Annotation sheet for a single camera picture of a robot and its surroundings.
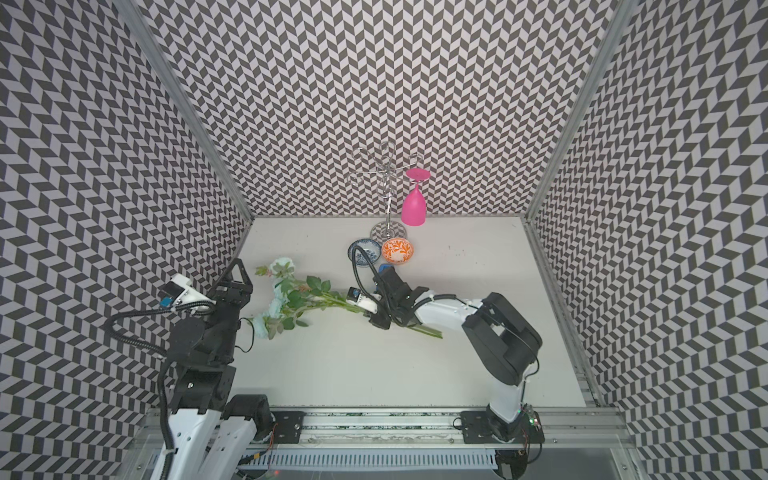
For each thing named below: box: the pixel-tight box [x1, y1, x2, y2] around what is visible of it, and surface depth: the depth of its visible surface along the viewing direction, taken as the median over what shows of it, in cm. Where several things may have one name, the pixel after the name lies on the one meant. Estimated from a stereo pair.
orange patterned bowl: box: [382, 237, 415, 265], surface depth 107 cm
